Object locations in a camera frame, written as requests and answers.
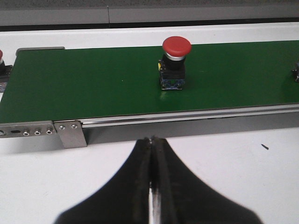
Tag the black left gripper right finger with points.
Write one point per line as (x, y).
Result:
(180, 197)

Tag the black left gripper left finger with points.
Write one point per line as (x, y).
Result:
(124, 199)

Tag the green conveyor belt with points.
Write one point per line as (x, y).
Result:
(75, 84)

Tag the red mushroom push button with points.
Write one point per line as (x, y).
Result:
(5, 71)
(172, 65)

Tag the steel conveyor end bracket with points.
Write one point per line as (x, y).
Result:
(70, 132)

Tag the aluminium conveyor side rail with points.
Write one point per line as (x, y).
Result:
(188, 115)

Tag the steel far end bracket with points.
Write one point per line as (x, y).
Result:
(38, 48)

